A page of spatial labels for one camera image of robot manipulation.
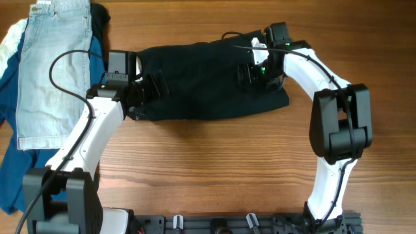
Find black shorts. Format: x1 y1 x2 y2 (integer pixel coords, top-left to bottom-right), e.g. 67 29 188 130
128 31 289 121

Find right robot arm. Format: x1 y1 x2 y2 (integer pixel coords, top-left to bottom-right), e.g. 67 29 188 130
211 23 372 233

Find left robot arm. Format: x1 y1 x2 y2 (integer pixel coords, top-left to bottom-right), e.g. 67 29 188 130
16 51 169 234

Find black garment under pile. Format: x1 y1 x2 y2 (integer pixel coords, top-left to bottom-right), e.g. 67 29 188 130
90 3 111 58

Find light blue denim shorts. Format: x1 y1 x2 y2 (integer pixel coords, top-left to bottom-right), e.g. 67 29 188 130
16 0 92 150

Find white garment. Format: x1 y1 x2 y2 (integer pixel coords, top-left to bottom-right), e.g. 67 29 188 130
0 18 28 77

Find blue garment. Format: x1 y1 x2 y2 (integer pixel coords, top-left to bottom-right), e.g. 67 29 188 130
1 33 105 215

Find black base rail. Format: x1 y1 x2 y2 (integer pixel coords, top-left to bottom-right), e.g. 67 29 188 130
129 212 363 234

